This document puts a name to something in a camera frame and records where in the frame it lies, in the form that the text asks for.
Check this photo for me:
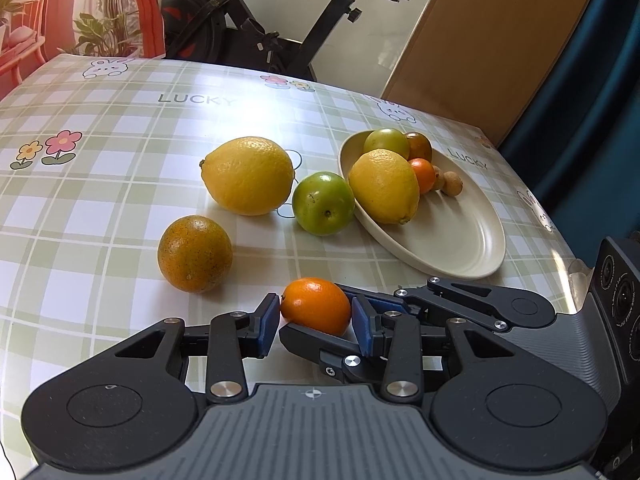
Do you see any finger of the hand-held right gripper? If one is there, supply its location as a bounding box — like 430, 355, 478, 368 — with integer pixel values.
336, 276, 508, 333
278, 322, 388, 385

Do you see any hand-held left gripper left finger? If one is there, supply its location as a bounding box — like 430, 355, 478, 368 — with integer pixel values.
114, 294, 279, 405

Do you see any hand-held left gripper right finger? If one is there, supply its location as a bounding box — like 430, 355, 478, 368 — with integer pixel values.
351, 295, 506, 405

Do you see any oval bright orange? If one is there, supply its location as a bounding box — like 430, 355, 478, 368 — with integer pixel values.
280, 278, 352, 337

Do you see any cream oval plate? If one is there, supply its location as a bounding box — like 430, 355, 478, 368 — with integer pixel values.
338, 130, 507, 280

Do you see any speckled dark orange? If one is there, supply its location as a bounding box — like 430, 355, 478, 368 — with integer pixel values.
157, 215, 234, 294

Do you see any small round orange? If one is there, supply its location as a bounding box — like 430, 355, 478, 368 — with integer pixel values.
408, 158, 436, 196

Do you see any green round fruit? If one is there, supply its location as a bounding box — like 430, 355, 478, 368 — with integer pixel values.
292, 171, 356, 236

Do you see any large yellow lemon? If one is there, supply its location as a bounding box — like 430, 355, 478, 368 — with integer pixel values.
348, 149, 421, 225

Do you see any yellow-green round fruit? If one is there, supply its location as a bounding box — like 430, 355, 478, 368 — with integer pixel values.
363, 128, 411, 161

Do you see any small dark brown orange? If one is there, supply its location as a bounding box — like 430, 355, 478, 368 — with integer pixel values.
404, 131, 433, 162

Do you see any dark blue curtain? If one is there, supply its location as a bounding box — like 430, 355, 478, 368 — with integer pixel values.
497, 0, 640, 241

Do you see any green plaid tablecloth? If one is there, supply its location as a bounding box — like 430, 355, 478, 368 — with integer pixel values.
0, 54, 588, 466

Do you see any wooden board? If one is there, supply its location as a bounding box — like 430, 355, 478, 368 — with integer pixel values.
380, 0, 623, 148

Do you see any black exercise bike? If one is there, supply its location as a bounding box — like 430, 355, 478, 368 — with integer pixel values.
161, 0, 421, 82

